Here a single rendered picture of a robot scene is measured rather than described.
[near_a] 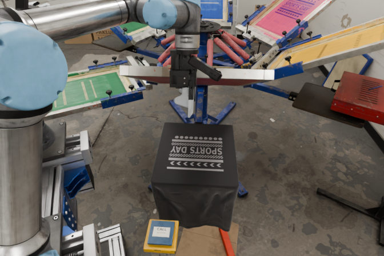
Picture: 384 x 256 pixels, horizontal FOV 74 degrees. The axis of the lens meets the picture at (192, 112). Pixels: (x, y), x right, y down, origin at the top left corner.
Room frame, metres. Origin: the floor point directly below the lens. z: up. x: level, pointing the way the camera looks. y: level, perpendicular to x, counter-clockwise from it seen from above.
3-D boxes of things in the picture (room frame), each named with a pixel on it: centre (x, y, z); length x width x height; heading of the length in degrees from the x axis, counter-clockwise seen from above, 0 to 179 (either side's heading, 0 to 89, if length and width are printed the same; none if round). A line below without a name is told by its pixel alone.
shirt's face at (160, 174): (1.04, -0.03, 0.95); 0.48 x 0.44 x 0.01; 176
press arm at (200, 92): (1.54, -0.06, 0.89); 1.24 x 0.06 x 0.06; 176
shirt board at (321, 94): (1.79, -0.65, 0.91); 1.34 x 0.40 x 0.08; 56
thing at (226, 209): (0.81, -0.01, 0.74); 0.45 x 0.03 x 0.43; 86
